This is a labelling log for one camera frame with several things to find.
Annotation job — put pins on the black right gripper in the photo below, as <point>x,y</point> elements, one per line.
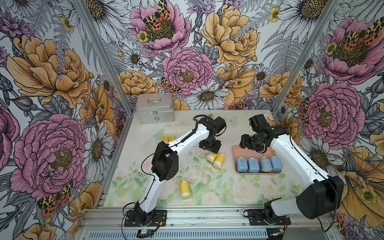
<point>244,143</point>

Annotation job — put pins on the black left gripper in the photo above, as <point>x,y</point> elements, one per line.
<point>214,148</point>

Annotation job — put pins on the yellow pencil sharpener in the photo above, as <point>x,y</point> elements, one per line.
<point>185,189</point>
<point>219,161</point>
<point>211,157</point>
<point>172,138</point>
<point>165,138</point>

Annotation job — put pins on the blue pencil sharpener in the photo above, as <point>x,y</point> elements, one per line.
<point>265,164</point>
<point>242,165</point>
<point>276,164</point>
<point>253,166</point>

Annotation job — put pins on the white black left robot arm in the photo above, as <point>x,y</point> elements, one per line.
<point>165,162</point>

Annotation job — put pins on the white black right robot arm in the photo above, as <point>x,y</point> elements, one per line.
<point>321,192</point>

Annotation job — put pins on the red white small box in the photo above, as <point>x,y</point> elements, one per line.
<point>271,121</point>

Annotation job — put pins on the pink plastic tray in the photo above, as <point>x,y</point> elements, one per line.
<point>238,152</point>

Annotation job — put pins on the white plastic tray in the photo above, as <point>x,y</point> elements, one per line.
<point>177,131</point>

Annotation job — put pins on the silver metal case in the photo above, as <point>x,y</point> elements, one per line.
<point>155,108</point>

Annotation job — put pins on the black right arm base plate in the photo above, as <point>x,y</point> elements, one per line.
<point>258,217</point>

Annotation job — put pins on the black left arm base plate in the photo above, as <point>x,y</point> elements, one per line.
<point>152,219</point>

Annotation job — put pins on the aluminium rail frame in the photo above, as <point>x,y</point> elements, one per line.
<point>204,223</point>

